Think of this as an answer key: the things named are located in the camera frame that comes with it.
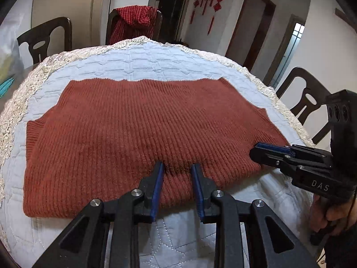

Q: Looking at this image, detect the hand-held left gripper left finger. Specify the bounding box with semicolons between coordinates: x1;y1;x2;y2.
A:
32;161;165;268

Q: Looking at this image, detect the person's right forearm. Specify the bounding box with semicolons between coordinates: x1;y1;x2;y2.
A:
318;225;357;268

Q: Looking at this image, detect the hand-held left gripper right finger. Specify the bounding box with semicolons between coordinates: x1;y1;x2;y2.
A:
190;163;320;268

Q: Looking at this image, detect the red checked garment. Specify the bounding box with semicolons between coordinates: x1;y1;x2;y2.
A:
110;5;158;45

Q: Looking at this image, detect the brown wooden door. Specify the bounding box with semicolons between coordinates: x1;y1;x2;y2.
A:
225;0;276;72

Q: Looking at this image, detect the rust red knitted sweater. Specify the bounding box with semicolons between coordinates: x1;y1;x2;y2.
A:
23;77;291;219

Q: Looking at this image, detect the glass panel door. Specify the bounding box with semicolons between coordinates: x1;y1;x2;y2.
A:
263;14;306;88

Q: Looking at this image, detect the person's right hand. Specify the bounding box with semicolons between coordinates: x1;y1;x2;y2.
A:
309;194;357;234

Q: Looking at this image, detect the teal knitted item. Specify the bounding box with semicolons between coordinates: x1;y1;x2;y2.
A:
0;74;16;100

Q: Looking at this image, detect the white plastic bag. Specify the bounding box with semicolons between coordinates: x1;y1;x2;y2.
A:
0;8;26;86

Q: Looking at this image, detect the dark wooden chair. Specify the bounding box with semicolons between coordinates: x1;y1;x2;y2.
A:
276;67;340;146
17;17;73;65
105;7;164;46

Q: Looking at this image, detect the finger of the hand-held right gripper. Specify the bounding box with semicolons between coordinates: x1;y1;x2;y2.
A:
256;142;307;158
249;144;297;178

